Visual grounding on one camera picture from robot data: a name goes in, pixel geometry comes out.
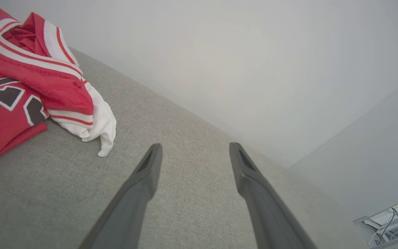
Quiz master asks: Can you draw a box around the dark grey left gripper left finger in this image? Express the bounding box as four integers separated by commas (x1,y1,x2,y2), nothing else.
79,143,163,249

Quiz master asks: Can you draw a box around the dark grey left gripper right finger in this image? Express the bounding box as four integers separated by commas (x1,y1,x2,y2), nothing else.
229,142,318,249

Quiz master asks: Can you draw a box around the red jersey with white trim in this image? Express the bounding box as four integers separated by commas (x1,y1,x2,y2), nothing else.
0,5,117,162

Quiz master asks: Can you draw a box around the grey fabric sofa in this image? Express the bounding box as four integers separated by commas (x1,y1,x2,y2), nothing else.
0,47,369,249

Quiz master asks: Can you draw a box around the thin dark cable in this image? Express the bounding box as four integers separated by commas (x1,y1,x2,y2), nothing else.
375,207,398,245

